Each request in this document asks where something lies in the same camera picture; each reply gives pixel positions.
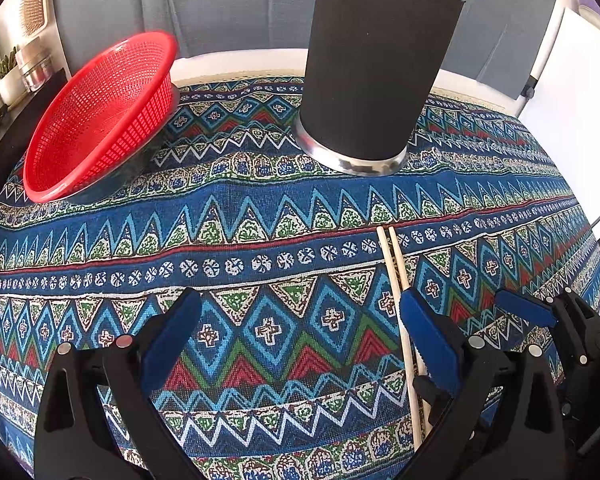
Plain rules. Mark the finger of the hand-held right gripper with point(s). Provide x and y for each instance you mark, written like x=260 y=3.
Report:
x=525 y=307
x=430 y=390

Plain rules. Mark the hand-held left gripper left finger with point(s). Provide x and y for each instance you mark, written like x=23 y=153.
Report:
x=172 y=335

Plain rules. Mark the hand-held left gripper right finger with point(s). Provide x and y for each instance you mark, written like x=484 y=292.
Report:
x=430 y=340

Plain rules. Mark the wooden chopstick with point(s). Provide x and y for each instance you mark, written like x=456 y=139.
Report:
x=399 y=260
x=387 y=260

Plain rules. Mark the black cylindrical utensil holder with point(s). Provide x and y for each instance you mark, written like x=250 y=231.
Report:
x=375 y=60

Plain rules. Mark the blue patterned tablecloth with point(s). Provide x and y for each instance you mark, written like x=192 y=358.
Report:
x=260 y=240

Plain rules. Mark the stainless steel bowl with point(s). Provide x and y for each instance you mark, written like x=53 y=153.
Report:
x=130 y=160

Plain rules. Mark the white folding chair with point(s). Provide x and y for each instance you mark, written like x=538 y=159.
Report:
x=570 y=110

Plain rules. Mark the red plastic mesh basket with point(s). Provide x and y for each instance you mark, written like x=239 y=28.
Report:
x=95 y=115

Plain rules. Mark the silver lidded jar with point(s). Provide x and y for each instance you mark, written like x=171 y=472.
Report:
x=36 y=70

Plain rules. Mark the small plant in white pot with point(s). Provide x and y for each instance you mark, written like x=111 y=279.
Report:
x=10 y=82

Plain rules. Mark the grey curtain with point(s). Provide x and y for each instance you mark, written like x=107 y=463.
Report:
x=230 y=0

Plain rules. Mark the wooden hairbrush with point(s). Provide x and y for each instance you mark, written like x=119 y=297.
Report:
x=32 y=7

